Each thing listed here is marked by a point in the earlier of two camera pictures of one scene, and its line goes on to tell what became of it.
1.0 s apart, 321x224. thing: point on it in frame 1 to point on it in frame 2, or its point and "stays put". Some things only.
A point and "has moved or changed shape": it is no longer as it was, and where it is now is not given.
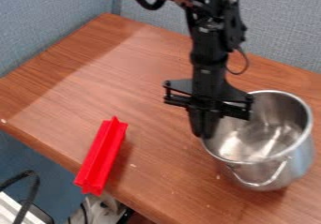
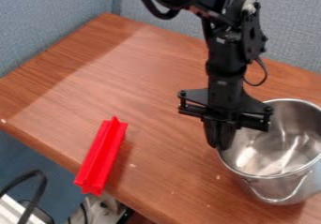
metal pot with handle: x=267 y=151 has moved or changed shape
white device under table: x=100 y=209 stays put
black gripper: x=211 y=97 to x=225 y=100
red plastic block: x=94 y=175 stays put
